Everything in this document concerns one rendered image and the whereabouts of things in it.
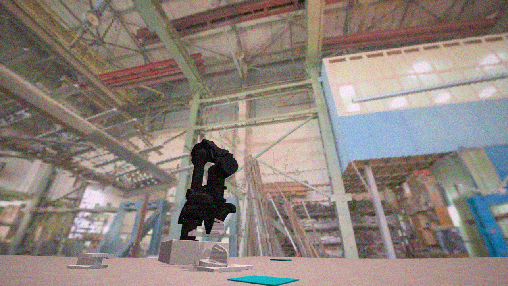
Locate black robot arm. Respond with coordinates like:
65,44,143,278
178,139,238,241

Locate teal flat plate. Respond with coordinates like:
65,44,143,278
227,275,299,286

